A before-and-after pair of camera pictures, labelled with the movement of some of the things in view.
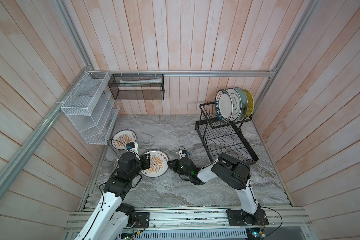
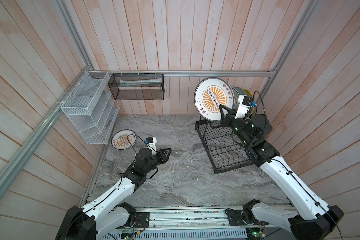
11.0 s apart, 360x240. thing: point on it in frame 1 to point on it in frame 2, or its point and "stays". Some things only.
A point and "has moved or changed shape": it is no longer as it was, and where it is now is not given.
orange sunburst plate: (120, 138) stays
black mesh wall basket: (137, 86) stays
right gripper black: (173, 167) to (224, 108)
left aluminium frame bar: (1, 181) stays
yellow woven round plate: (251, 104) stays
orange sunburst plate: (158, 165) has moved or changed shape
